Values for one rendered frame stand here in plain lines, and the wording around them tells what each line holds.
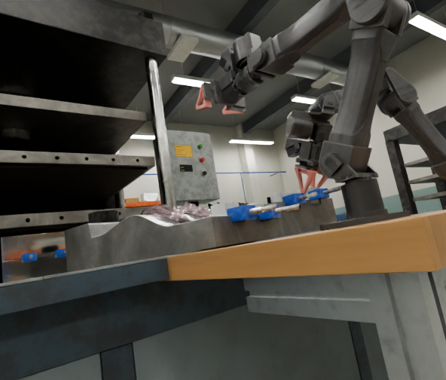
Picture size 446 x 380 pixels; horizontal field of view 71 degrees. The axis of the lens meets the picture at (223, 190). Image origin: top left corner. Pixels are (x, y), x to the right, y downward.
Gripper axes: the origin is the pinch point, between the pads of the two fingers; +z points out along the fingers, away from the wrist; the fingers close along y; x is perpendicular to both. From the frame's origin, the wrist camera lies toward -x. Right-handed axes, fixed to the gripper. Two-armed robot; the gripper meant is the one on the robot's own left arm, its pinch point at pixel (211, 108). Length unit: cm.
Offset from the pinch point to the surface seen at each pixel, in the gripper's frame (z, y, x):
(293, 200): -14.0, -10.1, 31.5
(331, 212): -11.5, -29.1, 35.5
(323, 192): -15.0, -22.6, 29.9
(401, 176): 121, -418, -17
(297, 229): -11.2, -12.4, 38.9
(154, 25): 57, -20, -79
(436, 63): 100, -683, -251
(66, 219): 70, 27, 18
